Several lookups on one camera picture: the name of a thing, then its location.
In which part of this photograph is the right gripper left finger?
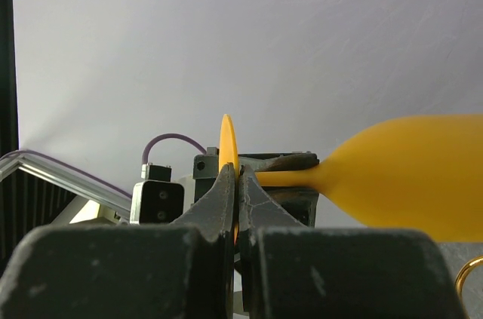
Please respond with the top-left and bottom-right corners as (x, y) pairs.
(1, 164), (235, 318)

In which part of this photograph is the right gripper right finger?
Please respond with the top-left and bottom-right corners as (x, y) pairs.
(238, 167), (465, 318)

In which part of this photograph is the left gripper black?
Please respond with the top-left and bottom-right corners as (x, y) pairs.
(192, 147), (320, 263)

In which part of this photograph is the gold wine glass rack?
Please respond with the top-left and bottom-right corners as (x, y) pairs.
(454, 255), (483, 319)

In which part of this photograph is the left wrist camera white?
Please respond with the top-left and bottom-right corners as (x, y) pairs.
(129, 163), (184, 225)

